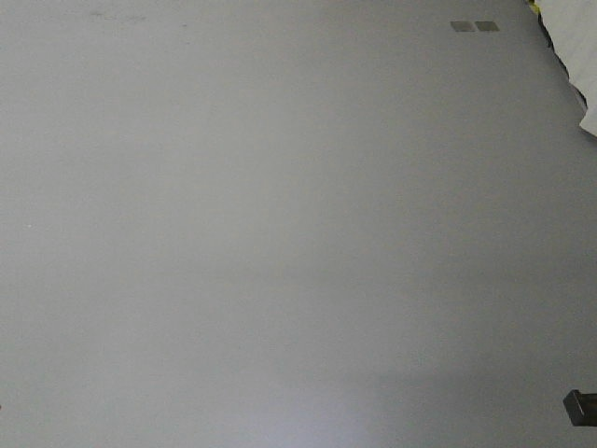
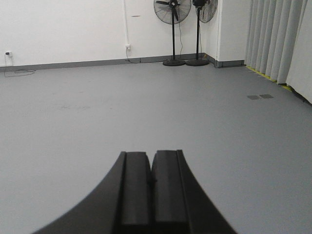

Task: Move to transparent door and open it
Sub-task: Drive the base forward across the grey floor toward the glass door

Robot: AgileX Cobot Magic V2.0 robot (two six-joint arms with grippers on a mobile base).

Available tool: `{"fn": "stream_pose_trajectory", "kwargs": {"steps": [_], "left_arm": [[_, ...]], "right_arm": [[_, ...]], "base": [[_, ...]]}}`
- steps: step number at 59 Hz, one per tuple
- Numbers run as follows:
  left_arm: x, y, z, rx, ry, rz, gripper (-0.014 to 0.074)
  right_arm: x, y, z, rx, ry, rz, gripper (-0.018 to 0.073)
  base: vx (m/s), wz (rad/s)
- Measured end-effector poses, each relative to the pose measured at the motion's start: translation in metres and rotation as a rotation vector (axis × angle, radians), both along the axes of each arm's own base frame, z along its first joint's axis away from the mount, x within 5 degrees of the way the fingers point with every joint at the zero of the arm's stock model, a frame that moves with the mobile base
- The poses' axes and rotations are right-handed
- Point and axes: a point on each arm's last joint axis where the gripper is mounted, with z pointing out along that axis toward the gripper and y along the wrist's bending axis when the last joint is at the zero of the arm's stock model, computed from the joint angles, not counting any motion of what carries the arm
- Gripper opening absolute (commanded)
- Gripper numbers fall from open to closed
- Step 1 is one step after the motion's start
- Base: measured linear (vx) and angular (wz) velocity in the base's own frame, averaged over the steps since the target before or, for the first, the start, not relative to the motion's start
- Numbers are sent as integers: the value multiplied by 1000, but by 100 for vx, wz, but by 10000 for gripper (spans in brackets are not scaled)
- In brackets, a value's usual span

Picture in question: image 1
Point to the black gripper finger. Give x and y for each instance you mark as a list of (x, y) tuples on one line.
[(581, 408)]

